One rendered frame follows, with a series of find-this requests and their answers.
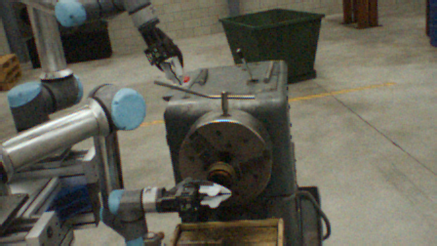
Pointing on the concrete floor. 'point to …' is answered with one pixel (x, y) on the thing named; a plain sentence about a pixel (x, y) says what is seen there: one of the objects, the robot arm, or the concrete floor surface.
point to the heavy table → (361, 13)
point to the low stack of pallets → (9, 71)
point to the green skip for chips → (276, 39)
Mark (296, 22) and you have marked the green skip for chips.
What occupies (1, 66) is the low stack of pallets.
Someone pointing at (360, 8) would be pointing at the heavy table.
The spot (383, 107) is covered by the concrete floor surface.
